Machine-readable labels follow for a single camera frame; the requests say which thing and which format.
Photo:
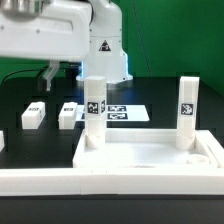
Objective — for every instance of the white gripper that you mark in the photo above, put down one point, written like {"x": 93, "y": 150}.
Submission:
{"x": 45, "y": 30}

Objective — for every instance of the white obstacle wall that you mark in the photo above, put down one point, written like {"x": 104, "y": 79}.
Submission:
{"x": 71, "y": 181}
{"x": 2, "y": 142}

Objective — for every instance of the white desk top tray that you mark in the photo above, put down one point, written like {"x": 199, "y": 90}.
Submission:
{"x": 149, "y": 148}

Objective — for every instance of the white front obstacle wall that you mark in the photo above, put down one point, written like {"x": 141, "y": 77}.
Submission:
{"x": 71, "y": 181}

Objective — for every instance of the white marker base plate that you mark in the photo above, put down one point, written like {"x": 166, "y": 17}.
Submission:
{"x": 127, "y": 113}

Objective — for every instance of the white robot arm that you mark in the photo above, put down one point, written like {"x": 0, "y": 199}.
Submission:
{"x": 106, "y": 56}

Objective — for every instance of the white left obstacle wall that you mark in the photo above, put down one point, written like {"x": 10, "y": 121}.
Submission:
{"x": 2, "y": 142}

